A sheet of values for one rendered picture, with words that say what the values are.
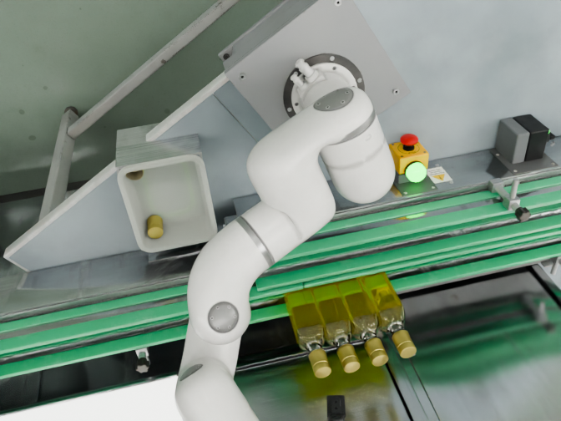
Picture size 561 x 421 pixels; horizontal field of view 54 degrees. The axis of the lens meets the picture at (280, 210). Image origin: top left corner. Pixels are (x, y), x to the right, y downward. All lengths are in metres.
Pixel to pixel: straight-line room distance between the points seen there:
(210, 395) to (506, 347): 0.82
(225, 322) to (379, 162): 0.31
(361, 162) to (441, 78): 0.55
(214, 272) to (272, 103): 0.43
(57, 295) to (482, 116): 1.05
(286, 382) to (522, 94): 0.85
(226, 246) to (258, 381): 0.57
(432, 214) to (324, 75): 0.41
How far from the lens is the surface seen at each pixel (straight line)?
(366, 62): 1.07
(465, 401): 1.30
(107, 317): 1.25
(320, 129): 0.74
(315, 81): 1.01
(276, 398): 1.24
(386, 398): 1.23
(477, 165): 1.38
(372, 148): 0.78
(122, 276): 1.29
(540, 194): 1.35
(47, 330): 1.28
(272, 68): 1.03
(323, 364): 1.10
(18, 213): 2.02
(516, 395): 1.33
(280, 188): 0.73
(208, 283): 0.72
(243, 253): 0.74
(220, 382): 0.77
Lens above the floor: 1.79
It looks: 52 degrees down
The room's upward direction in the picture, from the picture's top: 160 degrees clockwise
